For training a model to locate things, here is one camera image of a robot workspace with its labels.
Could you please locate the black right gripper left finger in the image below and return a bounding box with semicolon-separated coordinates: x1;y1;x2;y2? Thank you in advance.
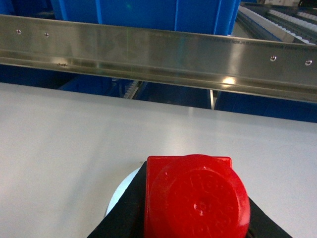
88;162;147;238

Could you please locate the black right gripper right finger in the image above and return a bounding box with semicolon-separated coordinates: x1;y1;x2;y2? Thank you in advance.
245;198;292;238

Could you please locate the red toy block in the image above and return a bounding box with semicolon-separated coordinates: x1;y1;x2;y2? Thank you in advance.
144;154;251;238

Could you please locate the large blue bin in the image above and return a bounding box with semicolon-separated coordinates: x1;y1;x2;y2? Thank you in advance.
51;0;240;36

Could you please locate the light blue plate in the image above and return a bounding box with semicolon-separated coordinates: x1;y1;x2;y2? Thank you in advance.
104;167;140;218

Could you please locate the stainless steel rail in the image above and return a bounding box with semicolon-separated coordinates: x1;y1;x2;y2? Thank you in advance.
0;15;317;103

